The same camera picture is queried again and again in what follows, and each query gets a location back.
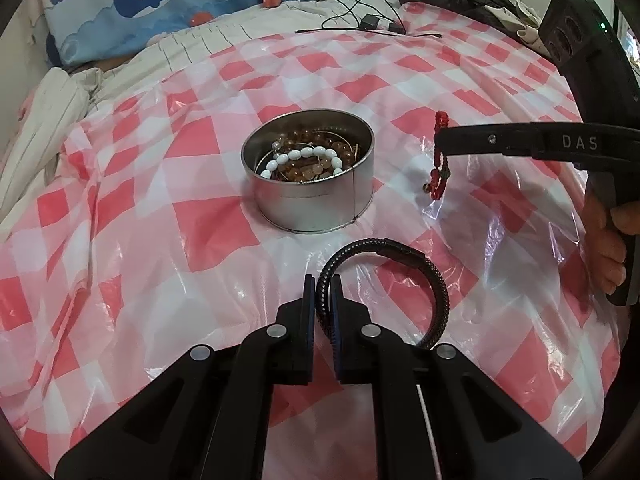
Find white bead bracelet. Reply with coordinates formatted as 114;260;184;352
260;146;345;180

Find red string bracelet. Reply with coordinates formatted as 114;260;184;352
422;110;453;200

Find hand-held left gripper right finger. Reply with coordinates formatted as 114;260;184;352
330;274;586;480

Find red white checked plastic tablecloth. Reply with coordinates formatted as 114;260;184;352
0;2;631;480

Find person's right hand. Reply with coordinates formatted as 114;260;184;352
582;195;640;296

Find black braided leather bracelet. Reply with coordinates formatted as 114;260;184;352
316;238;451;351

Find round metal tin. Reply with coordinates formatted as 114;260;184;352
241;112;377;234

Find amber bead bracelet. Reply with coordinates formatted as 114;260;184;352
265;127;358;181

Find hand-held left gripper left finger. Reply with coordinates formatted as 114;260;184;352
54;274;317;480

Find black charging cable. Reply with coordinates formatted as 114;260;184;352
295;0;443;37

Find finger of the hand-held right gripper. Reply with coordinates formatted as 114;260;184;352
434;122;546;158

